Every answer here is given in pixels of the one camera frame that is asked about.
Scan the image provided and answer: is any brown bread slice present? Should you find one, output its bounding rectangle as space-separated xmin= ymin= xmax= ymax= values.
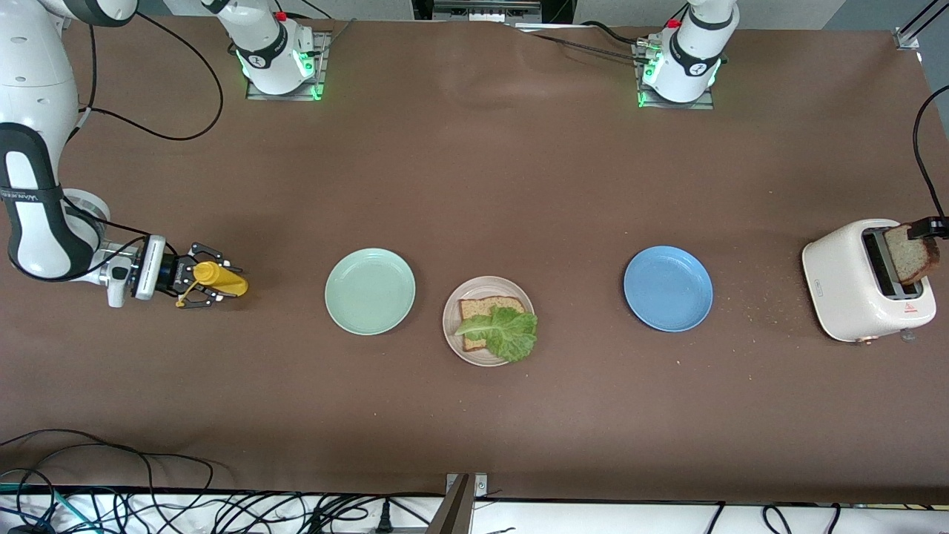
xmin=884 ymin=222 xmax=941 ymax=287
xmin=458 ymin=296 xmax=528 ymax=352

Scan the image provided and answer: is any yellow squeeze bottle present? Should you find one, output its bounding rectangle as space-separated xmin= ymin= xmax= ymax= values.
xmin=175 ymin=261 xmax=250 ymax=309

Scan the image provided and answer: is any green lettuce leaf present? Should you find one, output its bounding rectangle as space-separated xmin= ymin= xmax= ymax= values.
xmin=454 ymin=306 xmax=539 ymax=363

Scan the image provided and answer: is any mint green plate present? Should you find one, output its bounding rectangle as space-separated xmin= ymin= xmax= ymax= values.
xmin=324 ymin=248 xmax=417 ymax=336

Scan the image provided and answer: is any blue plate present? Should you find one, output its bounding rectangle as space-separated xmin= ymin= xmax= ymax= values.
xmin=623 ymin=245 xmax=714 ymax=333

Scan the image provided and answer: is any beige plate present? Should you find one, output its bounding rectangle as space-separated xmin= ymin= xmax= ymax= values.
xmin=443 ymin=275 xmax=536 ymax=367

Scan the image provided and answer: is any white toaster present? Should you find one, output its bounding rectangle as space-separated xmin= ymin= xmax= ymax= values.
xmin=801 ymin=218 xmax=937 ymax=346

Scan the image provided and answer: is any aluminium profile bar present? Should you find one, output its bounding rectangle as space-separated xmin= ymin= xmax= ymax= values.
xmin=893 ymin=0 xmax=949 ymax=51

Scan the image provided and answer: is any brown table cover sheet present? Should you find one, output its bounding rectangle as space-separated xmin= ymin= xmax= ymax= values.
xmin=0 ymin=13 xmax=949 ymax=505

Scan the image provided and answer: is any dark equipment rack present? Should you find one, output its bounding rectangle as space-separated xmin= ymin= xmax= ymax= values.
xmin=412 ymin=0 xmax=575 ymax=24

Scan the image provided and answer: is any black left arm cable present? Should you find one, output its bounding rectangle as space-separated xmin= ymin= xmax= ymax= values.
xmin=913 ymin=84 xmax=949 ymax=220

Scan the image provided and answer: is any tangled black cable bundle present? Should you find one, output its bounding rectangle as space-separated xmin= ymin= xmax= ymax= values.
xmin=0 ymin=429 xmax=446 ymax=534

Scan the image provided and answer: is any grey metal table bracket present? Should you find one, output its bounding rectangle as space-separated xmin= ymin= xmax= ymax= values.
xmin=428 ymin=473 xmax=490 ymax=534

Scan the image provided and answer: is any black braided cable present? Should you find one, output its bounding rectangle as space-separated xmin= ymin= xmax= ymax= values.
xmin=528 ymin=31 xmax=647 ymax=66

